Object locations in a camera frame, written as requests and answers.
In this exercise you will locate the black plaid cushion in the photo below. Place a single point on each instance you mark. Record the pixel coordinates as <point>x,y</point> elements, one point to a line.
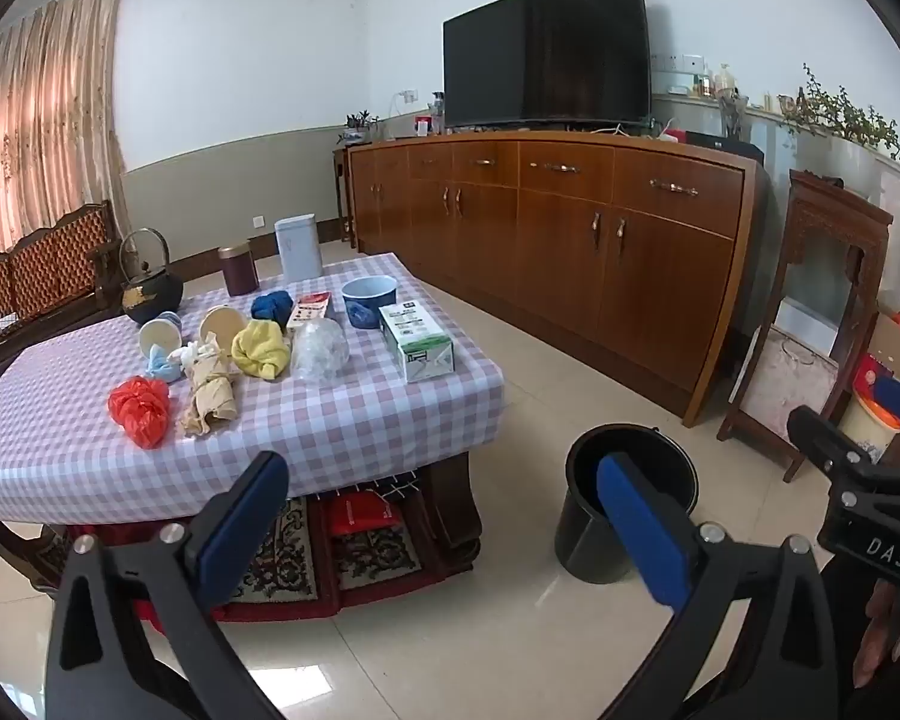
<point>397,489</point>

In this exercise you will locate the pink curtain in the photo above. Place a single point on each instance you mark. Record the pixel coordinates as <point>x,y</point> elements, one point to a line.
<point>37,120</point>

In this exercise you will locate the brown paper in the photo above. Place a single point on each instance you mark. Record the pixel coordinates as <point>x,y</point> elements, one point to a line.
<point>210,397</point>

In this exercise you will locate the black flat television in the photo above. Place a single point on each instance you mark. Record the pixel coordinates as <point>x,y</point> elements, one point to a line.
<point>547,45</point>

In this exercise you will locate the red plastic bag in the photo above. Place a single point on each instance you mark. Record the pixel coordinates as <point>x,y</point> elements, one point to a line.
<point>141,412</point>

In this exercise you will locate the carved wooden stand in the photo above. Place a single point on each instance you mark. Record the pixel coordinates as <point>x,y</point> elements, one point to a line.
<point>866,240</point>

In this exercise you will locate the white tin box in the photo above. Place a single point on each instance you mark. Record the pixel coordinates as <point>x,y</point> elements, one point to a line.
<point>298,249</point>

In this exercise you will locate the clear plastic bag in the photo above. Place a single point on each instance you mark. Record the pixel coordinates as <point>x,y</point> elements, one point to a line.
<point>320,351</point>

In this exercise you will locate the green and white box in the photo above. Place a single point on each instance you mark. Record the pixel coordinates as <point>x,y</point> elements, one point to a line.
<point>416,345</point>

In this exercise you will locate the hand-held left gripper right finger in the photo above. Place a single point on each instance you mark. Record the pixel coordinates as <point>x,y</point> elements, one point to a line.
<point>641,532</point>

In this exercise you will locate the pink floral panel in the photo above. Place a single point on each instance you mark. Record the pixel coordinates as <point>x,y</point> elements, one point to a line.
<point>791,382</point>

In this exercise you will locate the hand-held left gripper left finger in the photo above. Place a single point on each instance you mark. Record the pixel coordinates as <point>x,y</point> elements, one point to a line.
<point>244,532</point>

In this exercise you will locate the black iron teapot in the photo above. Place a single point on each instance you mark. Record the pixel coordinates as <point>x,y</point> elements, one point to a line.
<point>152,298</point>

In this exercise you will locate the yellow cloth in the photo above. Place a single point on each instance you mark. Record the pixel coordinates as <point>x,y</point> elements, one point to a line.
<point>259,349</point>

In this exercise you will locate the light blue cloth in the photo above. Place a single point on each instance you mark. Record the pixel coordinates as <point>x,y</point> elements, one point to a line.
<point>163,366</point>

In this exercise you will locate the person's right hand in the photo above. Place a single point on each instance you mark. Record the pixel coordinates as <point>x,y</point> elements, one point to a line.
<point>889,630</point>

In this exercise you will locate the wooden bench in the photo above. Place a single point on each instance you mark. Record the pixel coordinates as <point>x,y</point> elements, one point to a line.
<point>37,270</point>

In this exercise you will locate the black plastic bucket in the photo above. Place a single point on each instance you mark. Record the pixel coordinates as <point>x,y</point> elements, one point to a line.
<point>585,525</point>

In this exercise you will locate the leafy potted plant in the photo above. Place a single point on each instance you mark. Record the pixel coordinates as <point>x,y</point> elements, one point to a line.
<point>844,116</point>

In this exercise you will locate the wooden sideboard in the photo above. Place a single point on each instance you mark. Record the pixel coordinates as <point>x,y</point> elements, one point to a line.
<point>570,240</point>

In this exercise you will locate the white power strip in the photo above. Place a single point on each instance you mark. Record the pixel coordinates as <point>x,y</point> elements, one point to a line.
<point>679,64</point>

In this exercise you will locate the red and white packet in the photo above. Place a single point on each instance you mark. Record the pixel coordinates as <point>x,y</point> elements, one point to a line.
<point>309,310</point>

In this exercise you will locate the small potted plant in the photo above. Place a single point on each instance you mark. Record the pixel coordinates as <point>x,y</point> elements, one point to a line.
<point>358,127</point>

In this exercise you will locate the maroon canister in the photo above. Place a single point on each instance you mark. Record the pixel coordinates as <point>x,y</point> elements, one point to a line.
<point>239,271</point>

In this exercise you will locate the patterned rug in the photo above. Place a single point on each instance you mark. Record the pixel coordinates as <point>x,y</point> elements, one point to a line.
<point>375,562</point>

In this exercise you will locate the blue paper bowl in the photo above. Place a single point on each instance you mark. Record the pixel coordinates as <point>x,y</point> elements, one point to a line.
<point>369,307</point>

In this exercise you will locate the checked tablecloth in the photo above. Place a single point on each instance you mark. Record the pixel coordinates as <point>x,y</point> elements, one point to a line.
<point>330,427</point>

